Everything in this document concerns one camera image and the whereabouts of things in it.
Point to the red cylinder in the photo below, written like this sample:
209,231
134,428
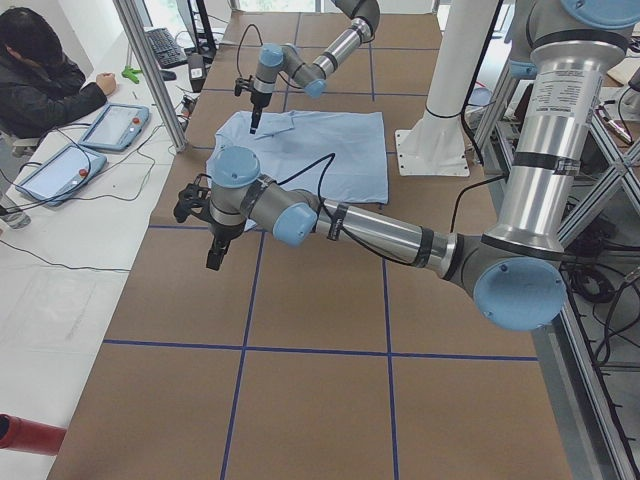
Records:
28,436

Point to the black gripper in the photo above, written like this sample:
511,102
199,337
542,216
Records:
223,233
259,100

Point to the black computer mouse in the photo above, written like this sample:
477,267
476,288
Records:
168,75

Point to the green plastic object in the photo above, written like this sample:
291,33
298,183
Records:
131,74

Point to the aluminium frame rack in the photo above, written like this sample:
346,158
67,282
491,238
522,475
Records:
590,355

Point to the black keyboard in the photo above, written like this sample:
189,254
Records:
167,52

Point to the blue teach pendant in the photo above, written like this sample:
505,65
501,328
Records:
59,178
115,128

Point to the person in black jacket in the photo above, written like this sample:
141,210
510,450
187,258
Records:
41,87

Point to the far blue teach pendant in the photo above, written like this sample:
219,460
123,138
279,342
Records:
115,128

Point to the aluminium frame post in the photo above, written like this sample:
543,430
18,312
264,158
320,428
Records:
135,33

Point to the light blue t-shirt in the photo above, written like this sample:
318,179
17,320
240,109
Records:
339,154

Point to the near blue teach pendant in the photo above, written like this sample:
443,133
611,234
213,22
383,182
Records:
59,178

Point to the black power adapter labelled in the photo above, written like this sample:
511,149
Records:
197,72

